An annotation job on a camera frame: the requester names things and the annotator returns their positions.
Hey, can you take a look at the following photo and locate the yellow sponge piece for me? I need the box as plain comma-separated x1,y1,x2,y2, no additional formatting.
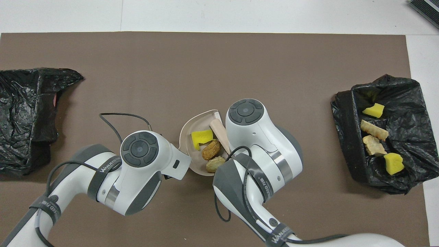
383,153,405,176
362,103,385,119
191,129,213,151

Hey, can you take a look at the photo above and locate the black cable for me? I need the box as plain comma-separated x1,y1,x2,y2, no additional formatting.
34,113,154,247
214,146,348,245

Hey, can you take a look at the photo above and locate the dark ribbed object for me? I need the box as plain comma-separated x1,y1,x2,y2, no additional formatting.
409,0,439,20

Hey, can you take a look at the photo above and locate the long brown bread piece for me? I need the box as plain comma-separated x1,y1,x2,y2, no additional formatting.
360,119,390,141

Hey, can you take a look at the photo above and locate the beige plate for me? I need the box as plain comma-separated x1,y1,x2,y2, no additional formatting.
179,110,229,176

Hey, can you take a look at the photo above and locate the round brown cookie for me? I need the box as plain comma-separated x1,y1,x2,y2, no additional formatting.
202,139,221,161

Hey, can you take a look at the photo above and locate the tan bread piece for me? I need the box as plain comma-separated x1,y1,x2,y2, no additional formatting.
363,135,388,157
206,156,226,173

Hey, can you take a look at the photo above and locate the black bag lined bin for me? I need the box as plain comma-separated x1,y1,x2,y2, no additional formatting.
331,74,431,195
0,68,84,176

